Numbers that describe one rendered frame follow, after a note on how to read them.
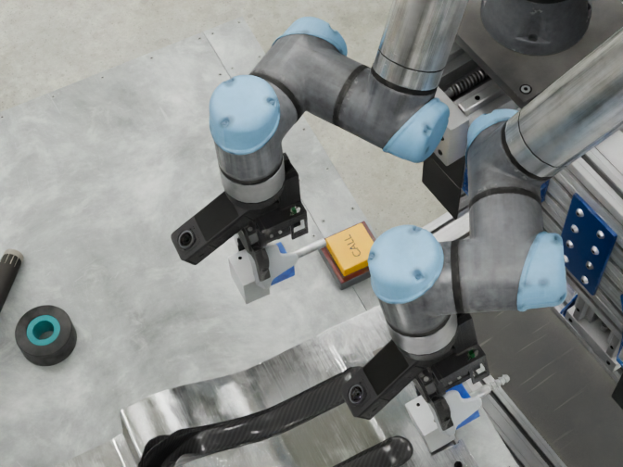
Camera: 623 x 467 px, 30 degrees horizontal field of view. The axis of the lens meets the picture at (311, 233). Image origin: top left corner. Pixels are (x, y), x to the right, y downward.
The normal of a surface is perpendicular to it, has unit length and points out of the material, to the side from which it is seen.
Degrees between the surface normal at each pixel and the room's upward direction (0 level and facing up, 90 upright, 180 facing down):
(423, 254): 12
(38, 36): 0
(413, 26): 59
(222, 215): 30
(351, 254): 0
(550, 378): 0
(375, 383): 40
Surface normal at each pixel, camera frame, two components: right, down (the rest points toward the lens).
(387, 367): -0.65, -0.25
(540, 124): -0.81, 0.11
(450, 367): -0.22, -0.55
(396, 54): -0.54, 0.33
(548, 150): -0.40, 0.67
